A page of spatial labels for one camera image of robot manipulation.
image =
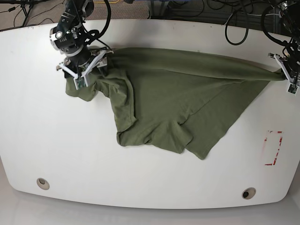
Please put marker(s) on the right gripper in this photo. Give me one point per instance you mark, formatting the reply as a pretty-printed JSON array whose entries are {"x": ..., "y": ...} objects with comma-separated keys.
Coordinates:
[{"x": 85, "y": 58}]

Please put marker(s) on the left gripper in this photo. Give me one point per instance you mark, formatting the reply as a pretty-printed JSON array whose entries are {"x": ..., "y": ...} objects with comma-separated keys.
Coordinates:
[{"x": 291, "y": 75}]

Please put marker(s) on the olive green t-shirt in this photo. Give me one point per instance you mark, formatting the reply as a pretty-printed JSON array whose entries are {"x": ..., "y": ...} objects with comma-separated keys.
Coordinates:
[{"x": 175, "y": 100}]

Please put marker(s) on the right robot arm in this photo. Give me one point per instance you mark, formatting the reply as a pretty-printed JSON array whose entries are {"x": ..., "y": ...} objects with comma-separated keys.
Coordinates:
[{"x": 70, "y": 36}]

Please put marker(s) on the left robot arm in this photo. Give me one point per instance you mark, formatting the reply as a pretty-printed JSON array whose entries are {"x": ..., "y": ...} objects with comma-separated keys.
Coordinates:
[{"x": 288, "y": 13}]

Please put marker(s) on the red tape rectangle marking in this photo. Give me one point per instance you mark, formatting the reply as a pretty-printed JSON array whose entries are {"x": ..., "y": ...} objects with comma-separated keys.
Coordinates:
[{"x": 271, "y": 147}]

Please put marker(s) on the black tripod stand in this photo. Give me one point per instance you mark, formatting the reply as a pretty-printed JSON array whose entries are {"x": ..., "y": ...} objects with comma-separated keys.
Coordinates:
[{"x": 25, "y": 7}]

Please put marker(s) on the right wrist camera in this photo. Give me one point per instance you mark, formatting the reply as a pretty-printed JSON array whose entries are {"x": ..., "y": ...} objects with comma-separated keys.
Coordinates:
[{"x": 81, "y": 82}]

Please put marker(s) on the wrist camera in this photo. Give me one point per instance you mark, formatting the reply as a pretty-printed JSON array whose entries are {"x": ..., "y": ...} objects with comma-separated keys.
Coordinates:
[
  {"x": 293, "y": 88},
  {"x": 81, "y": 82}
]

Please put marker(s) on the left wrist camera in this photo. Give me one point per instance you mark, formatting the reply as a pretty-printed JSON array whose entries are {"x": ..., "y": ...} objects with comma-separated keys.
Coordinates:
[{"x": 293, "y": 88}]

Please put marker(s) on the left table cable grommet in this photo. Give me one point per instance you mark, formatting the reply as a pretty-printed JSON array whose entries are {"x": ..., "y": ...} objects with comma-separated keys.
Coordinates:
[{"x": 43, "y": 184}]

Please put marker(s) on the table cable grommet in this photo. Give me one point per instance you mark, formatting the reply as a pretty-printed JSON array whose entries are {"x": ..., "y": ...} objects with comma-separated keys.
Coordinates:
[
  {"x": 249, "y": 193},
  {"x": 43, "y": 184}
]

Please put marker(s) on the right table cable grommet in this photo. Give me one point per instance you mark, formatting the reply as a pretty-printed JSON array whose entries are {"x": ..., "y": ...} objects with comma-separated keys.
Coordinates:
[{"x": 249, "y": 193}]

